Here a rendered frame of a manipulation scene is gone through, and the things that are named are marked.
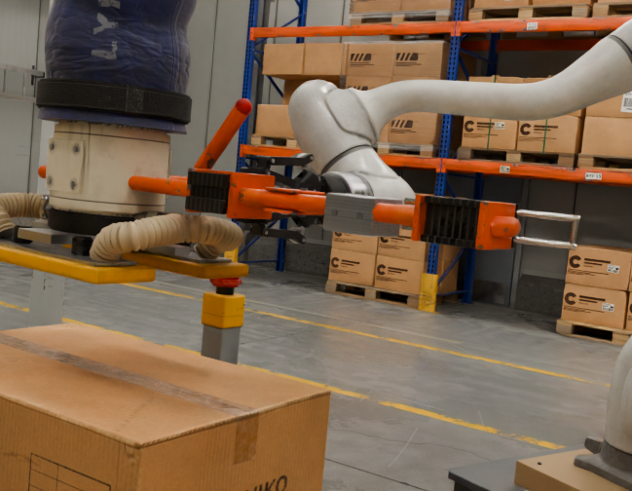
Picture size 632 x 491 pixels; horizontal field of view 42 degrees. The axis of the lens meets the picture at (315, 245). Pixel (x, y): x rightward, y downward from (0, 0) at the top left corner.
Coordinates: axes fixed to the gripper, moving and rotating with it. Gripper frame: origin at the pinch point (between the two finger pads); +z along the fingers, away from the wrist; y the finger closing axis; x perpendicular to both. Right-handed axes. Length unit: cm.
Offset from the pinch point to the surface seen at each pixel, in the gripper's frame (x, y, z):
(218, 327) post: 45, 30, -48
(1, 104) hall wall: 894, -61, -531
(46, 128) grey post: 275, -16, -164
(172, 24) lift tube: 16.5, -23.1, -1.1
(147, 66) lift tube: 16.0, -16.4, 3.5
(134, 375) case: 18.9, 28.8, -1.2
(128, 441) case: -3.0, 29.1, 18.8
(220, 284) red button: 46, 21, -48
